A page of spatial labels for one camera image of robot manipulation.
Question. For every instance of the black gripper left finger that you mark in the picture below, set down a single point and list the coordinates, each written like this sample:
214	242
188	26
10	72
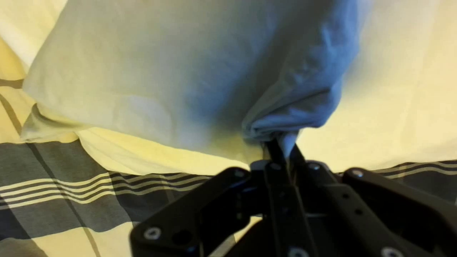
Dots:
237	209

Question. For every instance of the white pillow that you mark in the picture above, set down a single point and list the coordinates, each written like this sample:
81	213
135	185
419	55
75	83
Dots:
404	95

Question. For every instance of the yellow grey plaid comforter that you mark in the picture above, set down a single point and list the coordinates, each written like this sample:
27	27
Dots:
61	200

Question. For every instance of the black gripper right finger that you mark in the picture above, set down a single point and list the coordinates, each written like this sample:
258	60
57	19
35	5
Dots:
361	215

